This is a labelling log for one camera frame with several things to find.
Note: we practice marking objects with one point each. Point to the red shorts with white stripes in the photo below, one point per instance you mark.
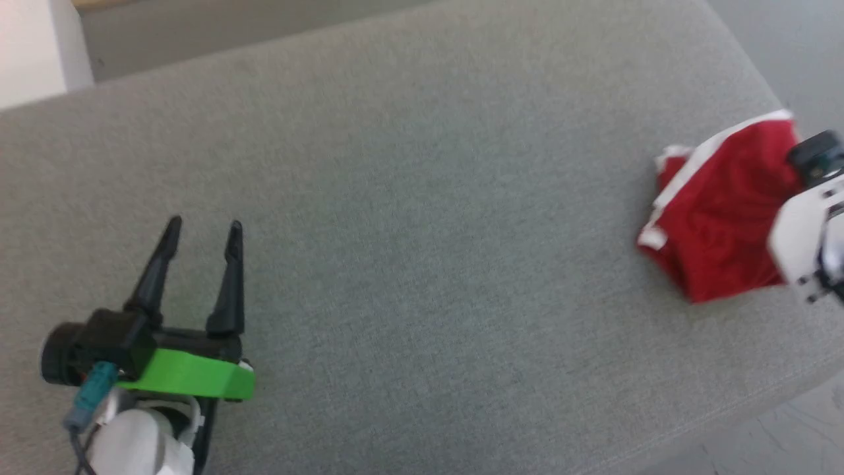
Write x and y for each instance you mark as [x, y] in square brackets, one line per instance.
[719, 218]

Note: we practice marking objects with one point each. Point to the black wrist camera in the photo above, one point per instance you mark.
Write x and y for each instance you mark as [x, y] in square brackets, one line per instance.
[817, 155]
[99, 343]

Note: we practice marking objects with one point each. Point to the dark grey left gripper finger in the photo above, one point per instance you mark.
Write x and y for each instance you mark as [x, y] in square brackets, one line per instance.
[229, 290]
[155, 277]

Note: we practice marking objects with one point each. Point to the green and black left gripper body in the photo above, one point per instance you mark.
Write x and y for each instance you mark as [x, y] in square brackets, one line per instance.
[191, 376]

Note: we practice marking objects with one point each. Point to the teal left camera connector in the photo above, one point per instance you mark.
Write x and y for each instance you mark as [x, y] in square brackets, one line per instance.
[92, 396]

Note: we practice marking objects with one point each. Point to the white box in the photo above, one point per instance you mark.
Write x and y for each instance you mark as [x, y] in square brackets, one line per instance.
[33, 46]

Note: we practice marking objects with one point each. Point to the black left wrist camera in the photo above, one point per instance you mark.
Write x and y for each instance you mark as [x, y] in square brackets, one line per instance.
[99, 343]

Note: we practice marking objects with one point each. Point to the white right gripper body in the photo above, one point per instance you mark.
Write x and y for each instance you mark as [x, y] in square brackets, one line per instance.
[801, 237]

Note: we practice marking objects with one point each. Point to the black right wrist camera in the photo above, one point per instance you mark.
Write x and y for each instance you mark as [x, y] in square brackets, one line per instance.
[817, 155]

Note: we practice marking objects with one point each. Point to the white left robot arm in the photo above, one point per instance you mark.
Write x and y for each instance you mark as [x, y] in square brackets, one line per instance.
[138, 442]

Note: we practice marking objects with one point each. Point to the grey fabric sofa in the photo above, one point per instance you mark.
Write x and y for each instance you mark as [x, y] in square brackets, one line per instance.
[428, 231]

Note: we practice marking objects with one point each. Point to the light wooden panel frame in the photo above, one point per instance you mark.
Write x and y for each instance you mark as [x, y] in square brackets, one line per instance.
[105, 3]

